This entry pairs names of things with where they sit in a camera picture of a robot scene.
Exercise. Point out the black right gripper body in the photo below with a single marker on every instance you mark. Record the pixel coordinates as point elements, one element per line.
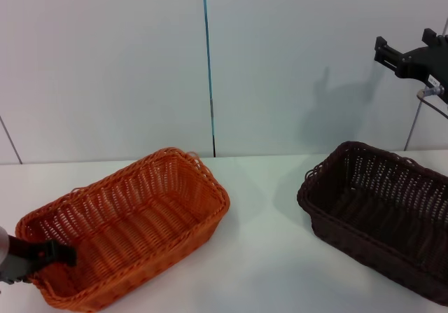
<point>425,62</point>

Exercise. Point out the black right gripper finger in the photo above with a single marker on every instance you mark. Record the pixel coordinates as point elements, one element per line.
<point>385,54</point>
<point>434,38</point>

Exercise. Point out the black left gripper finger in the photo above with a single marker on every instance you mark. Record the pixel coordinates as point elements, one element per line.
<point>63,254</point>

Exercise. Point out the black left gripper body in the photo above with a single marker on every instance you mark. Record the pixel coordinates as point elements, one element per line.
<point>24,260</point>

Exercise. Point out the orange wicker basket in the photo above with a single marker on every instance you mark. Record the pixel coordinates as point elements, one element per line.
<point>140,222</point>

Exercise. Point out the dark brown wicker basket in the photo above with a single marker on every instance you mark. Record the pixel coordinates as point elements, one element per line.
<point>378,218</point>

